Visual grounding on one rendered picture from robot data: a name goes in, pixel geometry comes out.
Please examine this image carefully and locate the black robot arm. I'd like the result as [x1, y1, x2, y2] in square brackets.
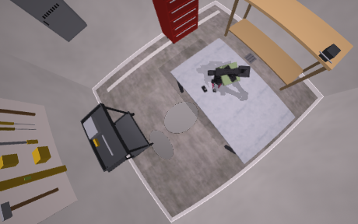
[208, 65, 251, 86]

